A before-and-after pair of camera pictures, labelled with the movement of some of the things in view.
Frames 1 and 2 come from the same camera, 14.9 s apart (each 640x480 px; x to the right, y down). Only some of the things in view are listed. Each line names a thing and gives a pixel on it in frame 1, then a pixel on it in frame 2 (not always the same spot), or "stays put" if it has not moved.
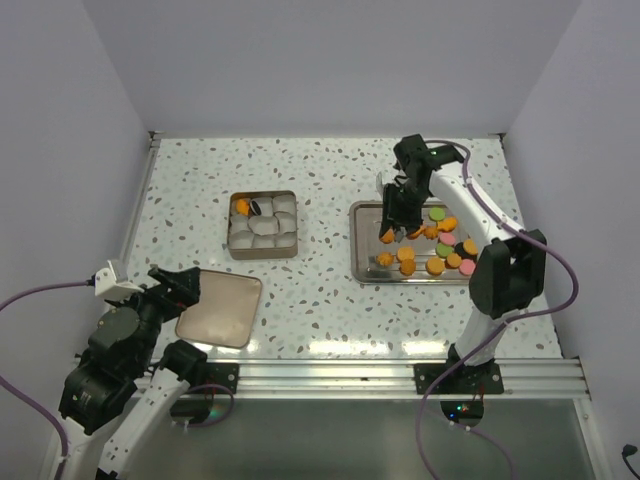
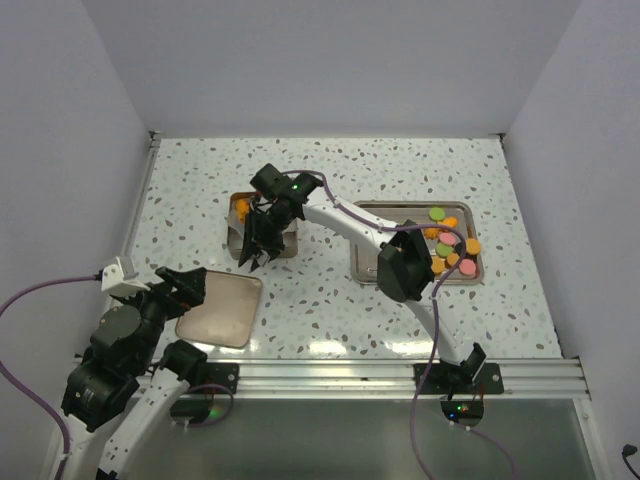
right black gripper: [408, 222] to [255, 235]
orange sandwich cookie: [435, 266] stays put
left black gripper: [176, 290] stays put
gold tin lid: [226, 310] stays put
